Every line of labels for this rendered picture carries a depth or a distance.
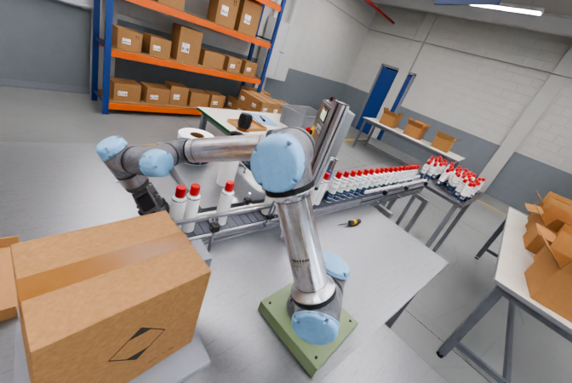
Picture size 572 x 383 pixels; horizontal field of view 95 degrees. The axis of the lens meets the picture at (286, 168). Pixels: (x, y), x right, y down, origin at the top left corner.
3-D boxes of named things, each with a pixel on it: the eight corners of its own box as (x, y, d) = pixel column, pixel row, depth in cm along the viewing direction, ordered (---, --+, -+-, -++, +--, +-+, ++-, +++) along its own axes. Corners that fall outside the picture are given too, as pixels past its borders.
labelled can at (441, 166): (430, 169, 322) (438, 155, 314) (479, 196, 287) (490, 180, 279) (414, 171, 291) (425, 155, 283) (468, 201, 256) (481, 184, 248)
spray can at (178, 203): (177, 226, 102) (185, 182, 94) (182, 236, 98) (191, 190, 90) (163, 229, 98) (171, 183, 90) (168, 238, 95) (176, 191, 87)
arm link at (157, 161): (181, 144, 76) (150, 140, 79) (152, 153, 66) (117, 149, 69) (184, 170, 78) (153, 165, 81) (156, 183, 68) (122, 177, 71)
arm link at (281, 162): (346, 308, 76) (310, 122, 63) (342, 357, 62) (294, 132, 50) (306, 306, 80) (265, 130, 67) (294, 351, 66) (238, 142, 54)
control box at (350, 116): (327, 143, 123) (343, 105, 115) (336, 158, 108) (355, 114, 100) (306, 137, 121) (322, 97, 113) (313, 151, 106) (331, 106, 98)
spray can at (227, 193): (222, 217, 115) (233, 178, 107) (227, 225, 112) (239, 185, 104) (211, 220, 112) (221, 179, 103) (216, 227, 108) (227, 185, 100)
